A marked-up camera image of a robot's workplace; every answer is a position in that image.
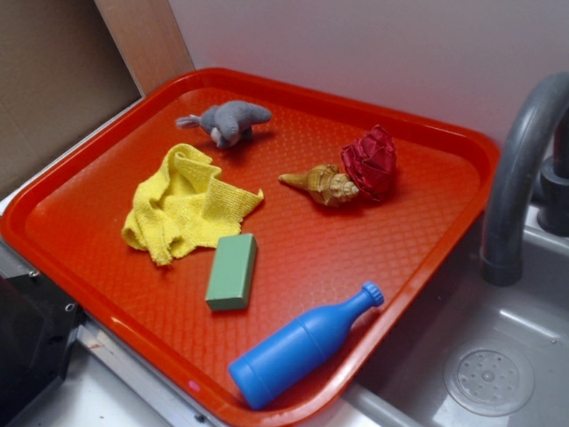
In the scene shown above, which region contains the yellow cloth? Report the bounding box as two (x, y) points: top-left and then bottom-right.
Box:
(122, 144), (264, 267)

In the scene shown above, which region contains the green rectangular block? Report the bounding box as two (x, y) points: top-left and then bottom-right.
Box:
(205, 234), (258, 311)

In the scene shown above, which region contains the brown cardboard panel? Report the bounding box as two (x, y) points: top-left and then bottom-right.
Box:
(1, 1), (193, 197)

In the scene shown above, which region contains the gray toy faucet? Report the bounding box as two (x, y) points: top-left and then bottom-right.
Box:
(480, 71), (568, 286)

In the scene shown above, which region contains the gray plush animal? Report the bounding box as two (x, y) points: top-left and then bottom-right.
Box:
(175, 101), (272, 149)

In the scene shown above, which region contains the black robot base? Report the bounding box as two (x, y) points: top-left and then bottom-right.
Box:
(1, 275), (81, 426)

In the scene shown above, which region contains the red plastic tray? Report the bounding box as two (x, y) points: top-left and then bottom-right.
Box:
(1, 68), (499, 426)

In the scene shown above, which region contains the tan conch seashell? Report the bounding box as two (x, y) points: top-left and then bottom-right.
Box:
(278, 164), (359, 207)

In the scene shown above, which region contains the gray toy sink basin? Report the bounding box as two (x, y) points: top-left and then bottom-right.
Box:
(346, 202), (569, 427)

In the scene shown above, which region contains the blue plastic bottle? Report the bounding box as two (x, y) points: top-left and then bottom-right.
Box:
(228, 282), (384, 410)

